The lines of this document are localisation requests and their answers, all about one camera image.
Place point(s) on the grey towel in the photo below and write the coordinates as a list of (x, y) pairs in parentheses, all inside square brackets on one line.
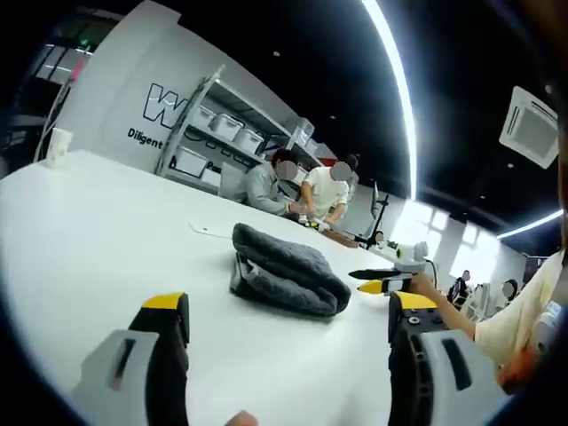
[(284, 270)]

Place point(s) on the person's right hand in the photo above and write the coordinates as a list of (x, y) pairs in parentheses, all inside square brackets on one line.
[(423, 286)]

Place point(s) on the person's left hand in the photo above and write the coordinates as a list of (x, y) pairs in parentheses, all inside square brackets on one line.
[(243, 419)]

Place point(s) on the brown wooden board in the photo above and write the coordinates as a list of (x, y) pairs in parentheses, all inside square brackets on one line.
[(344, 239)]

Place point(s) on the black monitor stand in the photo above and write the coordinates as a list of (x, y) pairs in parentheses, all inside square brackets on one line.
[(377, 213)]

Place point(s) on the orange blurred object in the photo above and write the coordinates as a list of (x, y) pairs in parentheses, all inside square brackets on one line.
[(517, 370)]

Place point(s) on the person's cream shirt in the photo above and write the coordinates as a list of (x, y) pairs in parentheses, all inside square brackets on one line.
[(510, 319)]

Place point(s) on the grey chest-worn device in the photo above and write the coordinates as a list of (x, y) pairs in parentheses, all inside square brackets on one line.
[(549, 326)]

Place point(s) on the ceiling light strip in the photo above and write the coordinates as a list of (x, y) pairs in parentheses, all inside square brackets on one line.
[(399, 89)]

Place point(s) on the ceiling air conditioner vent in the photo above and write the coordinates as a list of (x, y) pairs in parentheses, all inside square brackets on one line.
[(529, 126)]

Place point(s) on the white storage box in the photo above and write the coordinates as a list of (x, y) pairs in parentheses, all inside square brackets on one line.
[(191, 162), (247, 139), (206, 115), (226, 125)]

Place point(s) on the white paper cup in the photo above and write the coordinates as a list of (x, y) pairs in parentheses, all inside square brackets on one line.
[(59, 148)]

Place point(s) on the metal storage shelf rack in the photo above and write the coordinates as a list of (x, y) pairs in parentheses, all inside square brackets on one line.
[(208, 91)]

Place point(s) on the green exit sign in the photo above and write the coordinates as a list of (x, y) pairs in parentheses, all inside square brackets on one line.
[(84, 42)]

